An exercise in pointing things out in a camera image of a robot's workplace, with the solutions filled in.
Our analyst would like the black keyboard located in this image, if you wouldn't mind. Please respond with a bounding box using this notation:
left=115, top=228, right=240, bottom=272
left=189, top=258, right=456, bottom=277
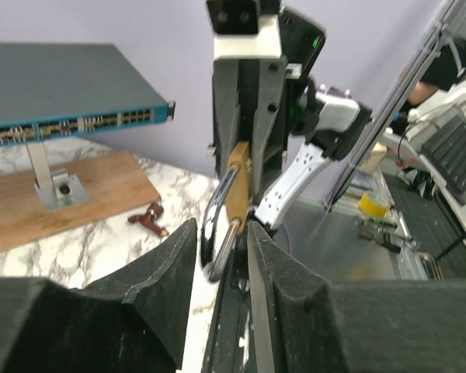
left=421, top=113, right=466, bottom=205

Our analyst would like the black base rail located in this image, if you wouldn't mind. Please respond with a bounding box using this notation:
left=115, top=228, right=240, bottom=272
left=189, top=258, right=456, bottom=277
left=201, top=233, right=257, bottom=373

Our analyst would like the teal network switch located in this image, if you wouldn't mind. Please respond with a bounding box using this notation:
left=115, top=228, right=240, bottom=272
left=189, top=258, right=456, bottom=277
left=0, top=42, right=176, bottom=147

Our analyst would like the wooden board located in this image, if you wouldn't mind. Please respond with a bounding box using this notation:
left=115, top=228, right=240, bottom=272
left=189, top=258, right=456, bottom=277
left=0, top=151, right=160, bottom=252

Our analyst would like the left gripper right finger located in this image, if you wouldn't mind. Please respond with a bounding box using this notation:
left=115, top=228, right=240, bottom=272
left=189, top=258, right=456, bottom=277
left=247, top=222, right=466, bottom=372

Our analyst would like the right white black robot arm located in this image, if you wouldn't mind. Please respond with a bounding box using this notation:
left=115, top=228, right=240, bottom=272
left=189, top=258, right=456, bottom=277
left=207, top=1, right=371, bottom=229

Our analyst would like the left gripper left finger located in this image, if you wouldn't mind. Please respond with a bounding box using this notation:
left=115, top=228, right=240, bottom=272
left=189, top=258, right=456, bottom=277
left=0, top=219, right=197, bottom=372

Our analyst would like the yellow tape roll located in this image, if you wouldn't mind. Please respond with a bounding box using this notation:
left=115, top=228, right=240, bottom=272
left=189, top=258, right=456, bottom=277
left=358, top=190, right=391, bottom=219

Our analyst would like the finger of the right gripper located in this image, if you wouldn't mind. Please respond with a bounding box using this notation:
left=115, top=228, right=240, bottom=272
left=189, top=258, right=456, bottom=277
left=251, top=58, right=287, bottom=194
left=212, top=60, right=240, bottom=178

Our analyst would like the metal switch stand bracket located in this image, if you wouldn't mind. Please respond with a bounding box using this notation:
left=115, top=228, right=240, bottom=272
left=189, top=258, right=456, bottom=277
left=26, top=142, right=89, bottom=212

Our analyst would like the aluminium frame rail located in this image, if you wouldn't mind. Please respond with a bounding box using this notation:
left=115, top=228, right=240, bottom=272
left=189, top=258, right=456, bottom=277
left=317, top=1, right=466, bottom=211

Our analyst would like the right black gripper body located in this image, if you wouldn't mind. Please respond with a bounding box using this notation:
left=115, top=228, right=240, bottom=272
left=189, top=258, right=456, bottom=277
left=209, top=58, right=308, bottom=187

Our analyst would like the brown tap fitting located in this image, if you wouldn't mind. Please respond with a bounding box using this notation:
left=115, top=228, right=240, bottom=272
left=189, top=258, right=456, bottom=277
left=127, top=201, right=169, bottom=238

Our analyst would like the long shackle brass padlock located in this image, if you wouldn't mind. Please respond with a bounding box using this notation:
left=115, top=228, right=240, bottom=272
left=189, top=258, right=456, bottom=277
left=200, top=141, right=251, bottom=283

